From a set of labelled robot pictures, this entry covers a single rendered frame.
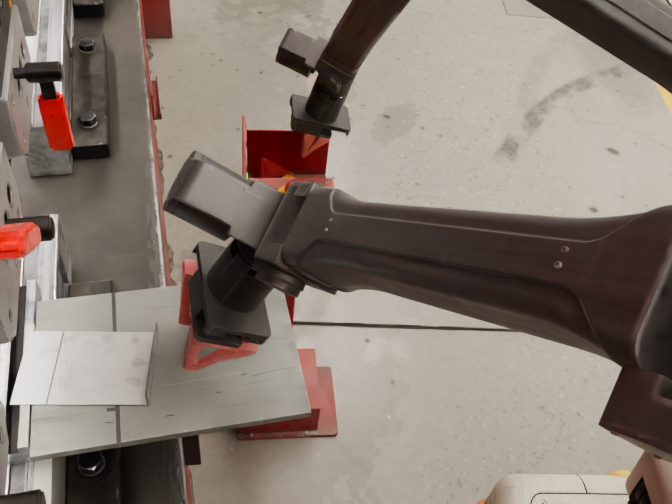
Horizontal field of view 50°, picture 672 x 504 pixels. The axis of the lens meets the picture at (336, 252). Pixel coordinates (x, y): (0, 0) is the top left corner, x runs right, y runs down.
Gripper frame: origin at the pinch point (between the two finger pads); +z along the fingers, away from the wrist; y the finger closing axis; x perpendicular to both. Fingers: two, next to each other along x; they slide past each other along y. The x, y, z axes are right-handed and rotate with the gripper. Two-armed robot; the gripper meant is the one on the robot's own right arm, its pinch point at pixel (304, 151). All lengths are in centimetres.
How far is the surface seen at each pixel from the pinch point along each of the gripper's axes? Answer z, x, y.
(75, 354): -13, 54, 32
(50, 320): -12, 50, 35
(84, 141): -1.5, 10.1, 36.0
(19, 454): -10, 64, 36
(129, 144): 0.0, 7.2, 29.5
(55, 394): -12, 59, 33
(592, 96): 46, -128, -145
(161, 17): 79, -159, 22
